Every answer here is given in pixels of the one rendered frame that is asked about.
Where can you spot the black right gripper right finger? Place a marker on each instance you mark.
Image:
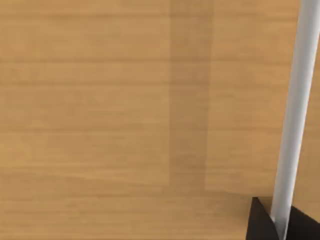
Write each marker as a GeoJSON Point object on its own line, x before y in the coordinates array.
{"type": "Point", "coordinates": [305, 225]}

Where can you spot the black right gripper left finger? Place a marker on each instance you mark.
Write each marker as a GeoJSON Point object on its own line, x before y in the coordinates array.
{"type": "Point", "coordinates": [260, 222]}

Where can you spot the wooden door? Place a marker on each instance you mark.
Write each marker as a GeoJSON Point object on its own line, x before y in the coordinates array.
{"type": "Point", "coordinates": [100, 112]}

